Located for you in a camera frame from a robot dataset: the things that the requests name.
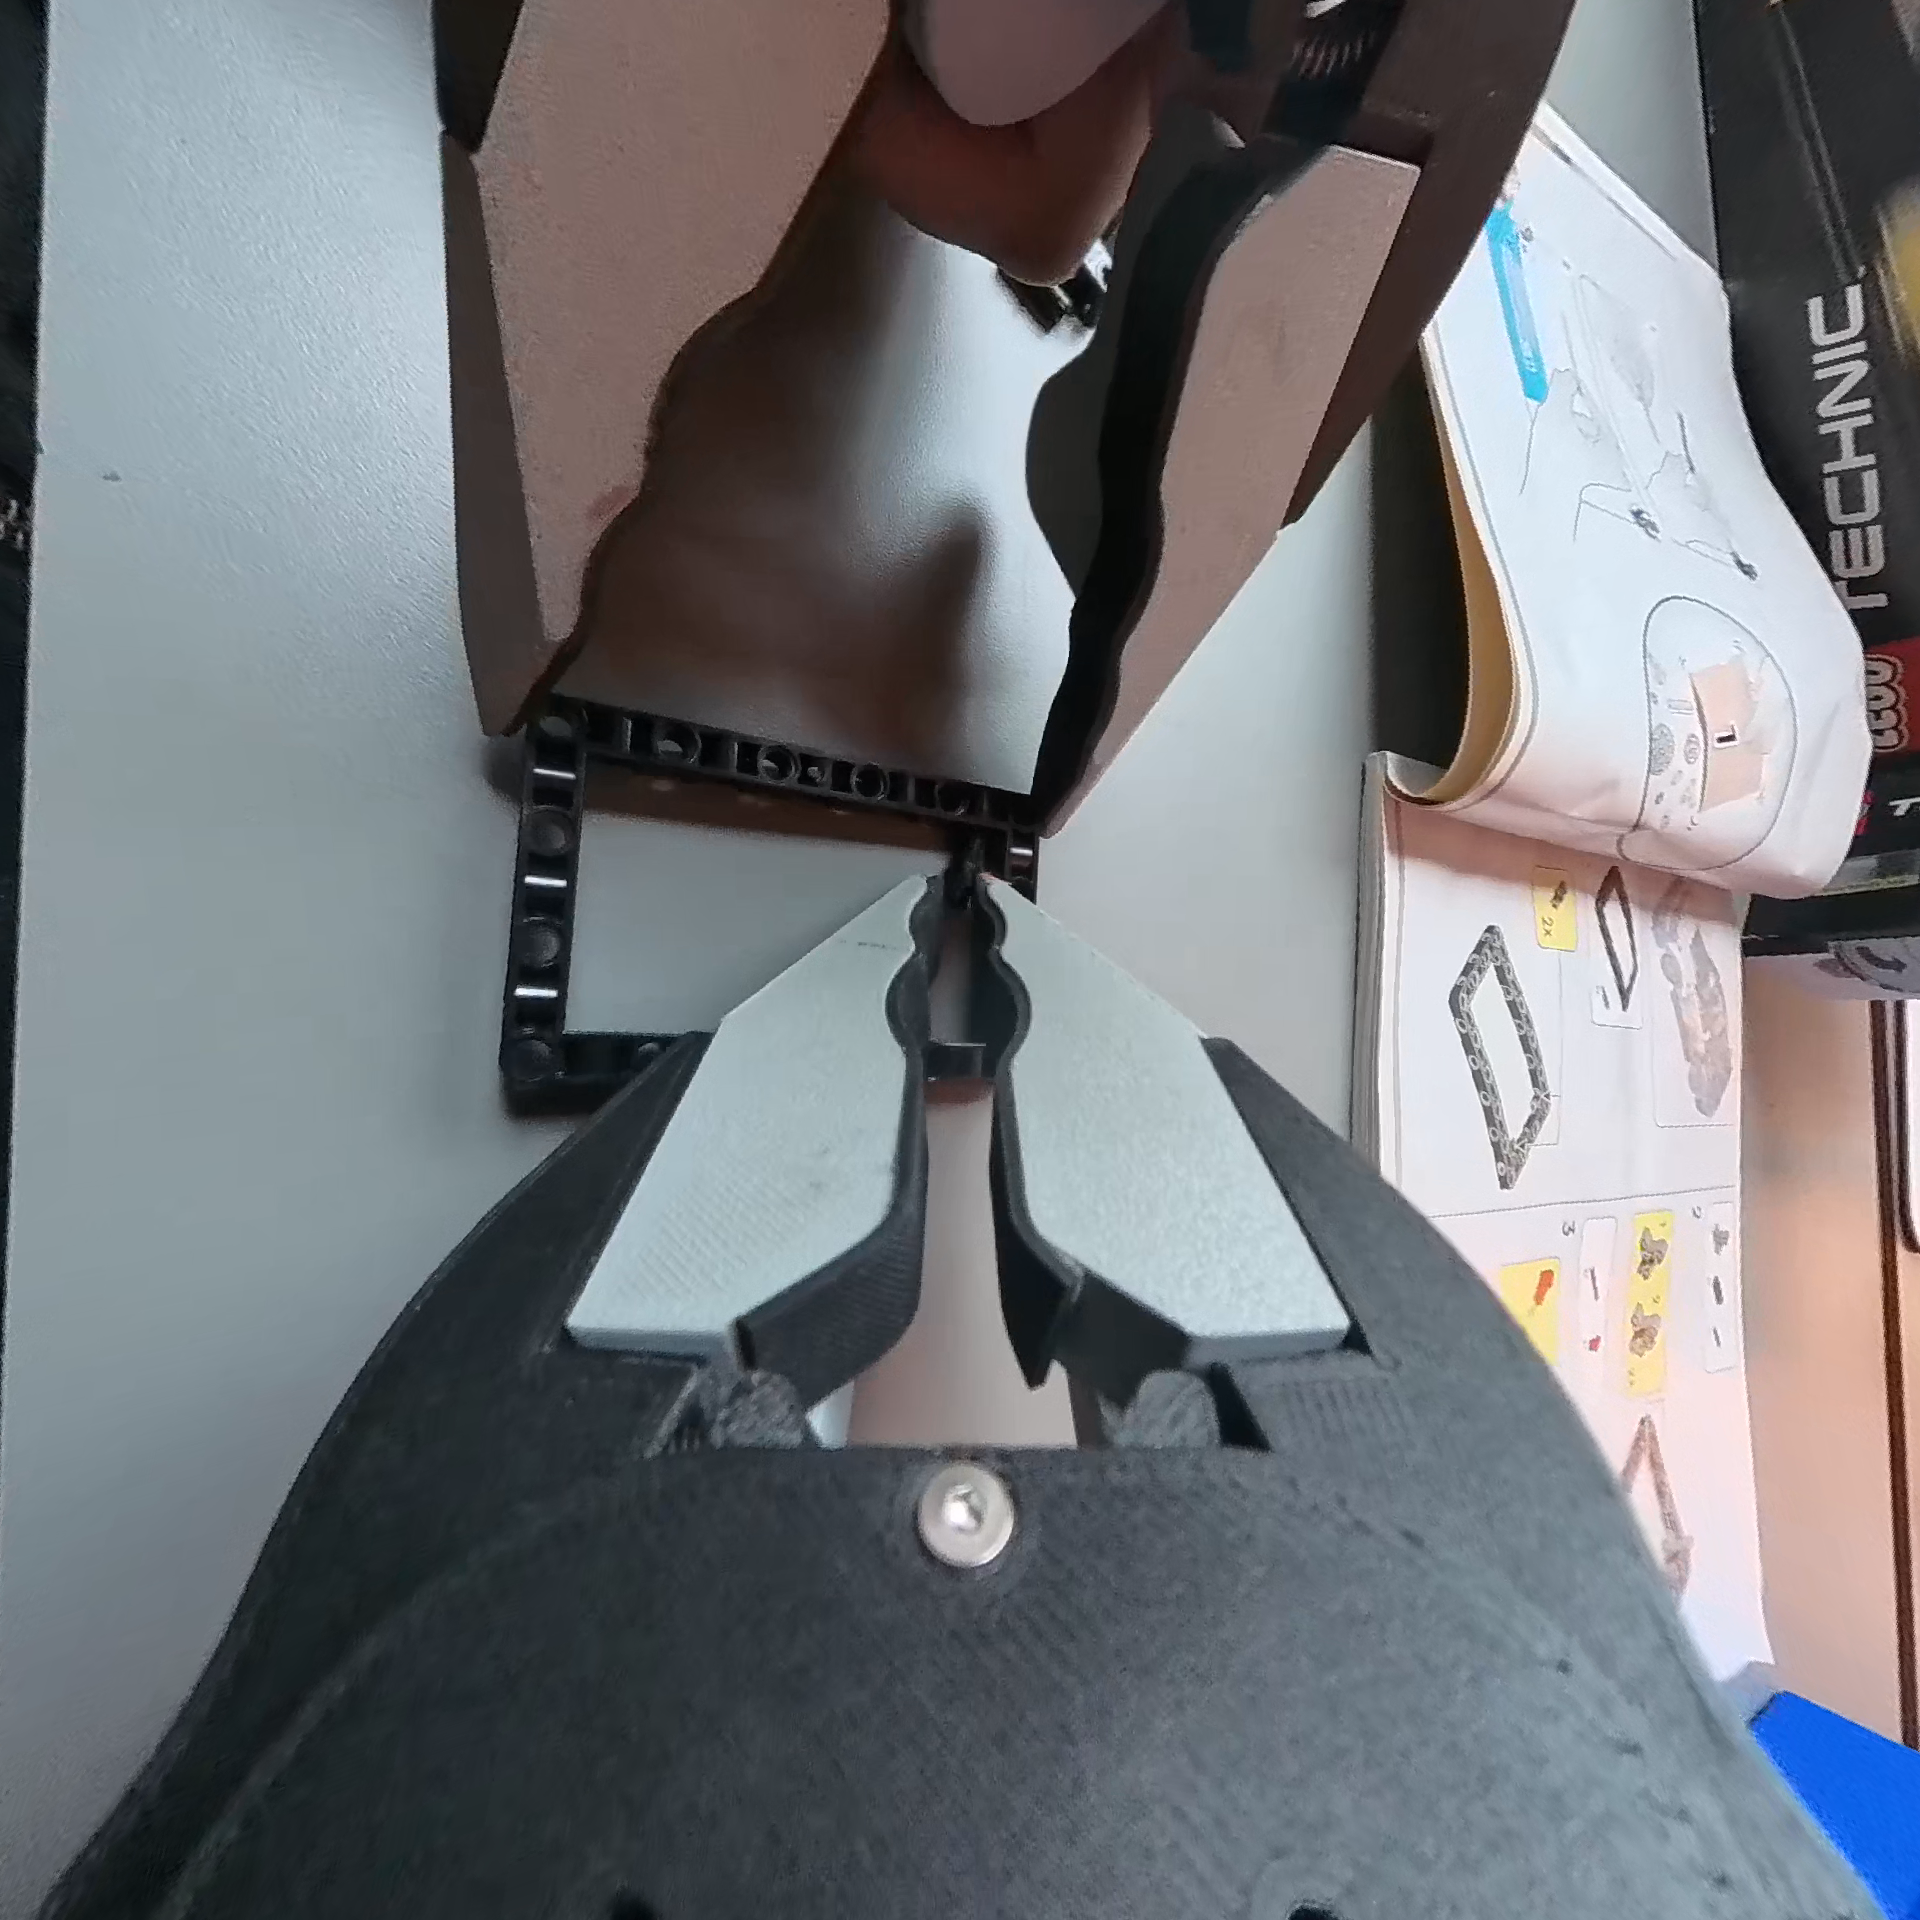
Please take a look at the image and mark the black lego set box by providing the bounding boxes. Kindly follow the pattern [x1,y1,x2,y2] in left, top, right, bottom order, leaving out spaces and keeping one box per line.
[1693,0,1920,995]

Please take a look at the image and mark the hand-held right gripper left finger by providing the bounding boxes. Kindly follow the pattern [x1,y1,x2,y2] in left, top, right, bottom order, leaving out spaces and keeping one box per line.
[565,873,940,1399]

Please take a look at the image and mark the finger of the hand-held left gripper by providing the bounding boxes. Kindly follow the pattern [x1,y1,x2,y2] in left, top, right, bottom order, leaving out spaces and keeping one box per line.
[439,0,911,738]
[1027,137,1424,837]

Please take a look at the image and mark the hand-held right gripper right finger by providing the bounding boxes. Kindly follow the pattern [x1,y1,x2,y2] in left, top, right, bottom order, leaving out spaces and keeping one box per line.
[975,873,1353,1391]

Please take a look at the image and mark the open instruction booklet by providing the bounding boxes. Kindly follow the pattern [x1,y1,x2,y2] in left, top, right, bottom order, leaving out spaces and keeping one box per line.
[1346,101,1881,1686]

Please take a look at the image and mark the black lego frame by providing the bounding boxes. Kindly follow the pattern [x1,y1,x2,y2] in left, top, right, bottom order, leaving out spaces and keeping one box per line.
[499,702,1048,1121]

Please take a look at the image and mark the blue plastic bin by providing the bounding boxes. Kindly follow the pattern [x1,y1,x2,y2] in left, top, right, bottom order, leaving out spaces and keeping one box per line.
[1744,1683,1920,1920]

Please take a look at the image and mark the person's left hand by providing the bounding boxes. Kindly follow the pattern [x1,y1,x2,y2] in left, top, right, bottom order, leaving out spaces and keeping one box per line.
[877,0,1202,294]

